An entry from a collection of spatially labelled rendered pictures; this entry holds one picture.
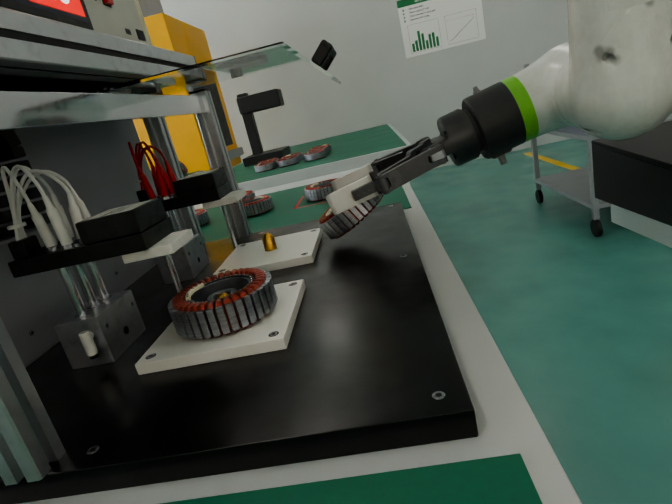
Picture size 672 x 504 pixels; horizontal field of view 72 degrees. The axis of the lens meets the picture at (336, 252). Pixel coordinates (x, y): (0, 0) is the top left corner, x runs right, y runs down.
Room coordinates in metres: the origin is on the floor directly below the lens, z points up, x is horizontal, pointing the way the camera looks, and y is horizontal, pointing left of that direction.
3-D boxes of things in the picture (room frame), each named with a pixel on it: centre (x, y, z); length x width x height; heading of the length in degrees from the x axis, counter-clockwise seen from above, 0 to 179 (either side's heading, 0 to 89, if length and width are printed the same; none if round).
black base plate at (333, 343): (0.60, 0.13, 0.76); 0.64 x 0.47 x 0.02; 173
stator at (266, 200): (1.25, 0.19, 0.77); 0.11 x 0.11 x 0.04
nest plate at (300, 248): (0.72, 0.10, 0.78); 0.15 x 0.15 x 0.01; 83
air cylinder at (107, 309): (0.49, 0.27, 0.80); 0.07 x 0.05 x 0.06; 173
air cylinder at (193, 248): (0.73, 0.24, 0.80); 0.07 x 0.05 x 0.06; 173
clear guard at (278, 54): (0.80, 0.10, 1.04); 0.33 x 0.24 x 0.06; 83
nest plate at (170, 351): (0.48, 0.13, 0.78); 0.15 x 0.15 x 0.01; 83
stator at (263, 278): (0.48, 0.13, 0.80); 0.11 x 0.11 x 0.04
